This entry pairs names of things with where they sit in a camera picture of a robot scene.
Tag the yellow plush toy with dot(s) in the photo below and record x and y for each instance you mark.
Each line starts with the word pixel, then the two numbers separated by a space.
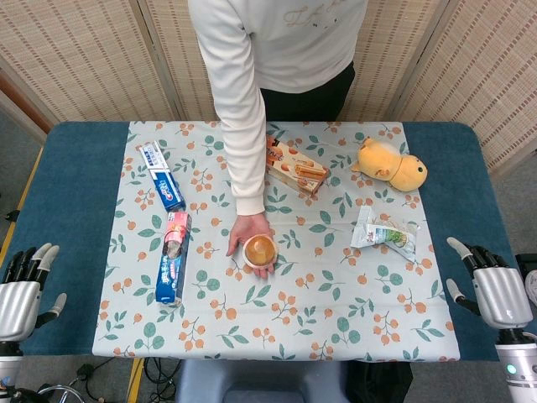
pixel 392 164

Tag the orange biscuit box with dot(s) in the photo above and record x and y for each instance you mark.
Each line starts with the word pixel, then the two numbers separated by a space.
pixel 293 165

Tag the person's white-sleeved forearm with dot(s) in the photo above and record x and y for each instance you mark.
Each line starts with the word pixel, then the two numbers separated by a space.
pixel 245 138

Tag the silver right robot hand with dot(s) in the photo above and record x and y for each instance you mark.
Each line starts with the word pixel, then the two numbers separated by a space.
pixel 499 294

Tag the blue white toothpaste box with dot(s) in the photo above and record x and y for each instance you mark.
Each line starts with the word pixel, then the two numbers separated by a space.
pixel 162 175

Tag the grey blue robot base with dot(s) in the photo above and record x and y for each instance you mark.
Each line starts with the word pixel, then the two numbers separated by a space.
pixel 264 382

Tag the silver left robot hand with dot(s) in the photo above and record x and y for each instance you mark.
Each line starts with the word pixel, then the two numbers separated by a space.
pixel 17 289

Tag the blue table cover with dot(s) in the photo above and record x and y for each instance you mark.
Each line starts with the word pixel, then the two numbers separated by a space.
pixel 71 210

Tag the person's bare hand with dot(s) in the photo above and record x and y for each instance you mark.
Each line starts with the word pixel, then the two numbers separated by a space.
pixel 247 231

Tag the woven folding screen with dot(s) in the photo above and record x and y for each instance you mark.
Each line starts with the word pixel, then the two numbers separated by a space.
pixel 84 54

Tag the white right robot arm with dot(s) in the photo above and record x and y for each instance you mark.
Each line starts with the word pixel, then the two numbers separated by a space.
pixel 518 369

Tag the white cup of brown liquid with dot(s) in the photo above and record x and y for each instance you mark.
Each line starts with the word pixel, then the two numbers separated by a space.
pixel 260 250

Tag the floral patterned tablecloth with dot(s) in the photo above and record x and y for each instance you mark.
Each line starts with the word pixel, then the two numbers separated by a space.
pixel 277 268

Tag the blue pink toothpaste box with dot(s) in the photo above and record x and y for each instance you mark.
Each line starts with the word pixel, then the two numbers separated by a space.
pixel 173 258

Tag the person in white sweater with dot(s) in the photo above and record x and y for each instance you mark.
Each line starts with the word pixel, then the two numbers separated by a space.
pixel 285 50

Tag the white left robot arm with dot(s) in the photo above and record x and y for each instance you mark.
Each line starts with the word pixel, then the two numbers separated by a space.
pixel 8 365

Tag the green white snack bag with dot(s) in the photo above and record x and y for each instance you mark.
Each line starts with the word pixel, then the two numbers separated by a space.
pixel 384 237

